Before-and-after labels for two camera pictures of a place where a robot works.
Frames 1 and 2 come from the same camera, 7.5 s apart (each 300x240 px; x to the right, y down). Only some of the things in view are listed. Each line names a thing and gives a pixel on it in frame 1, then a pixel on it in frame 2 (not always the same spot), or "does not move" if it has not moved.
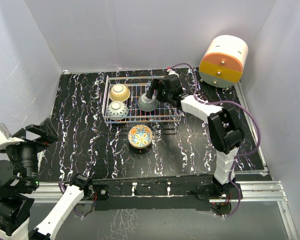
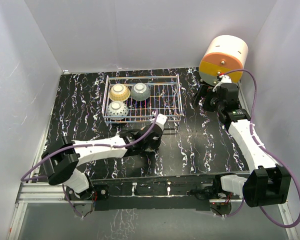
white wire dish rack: x=124 y=100 does not move
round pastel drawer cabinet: x=222 y=61 does not move
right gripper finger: x=155 y=85 → x=207 y=105
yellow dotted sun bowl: x=119 y=92 does not move
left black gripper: x=46 y=136 → x=155 y=146
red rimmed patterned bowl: x=146 y=104 → x=140 y=92
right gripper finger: x=150 y=93 → x=201 y=96
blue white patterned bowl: x=117 y=108 does not move
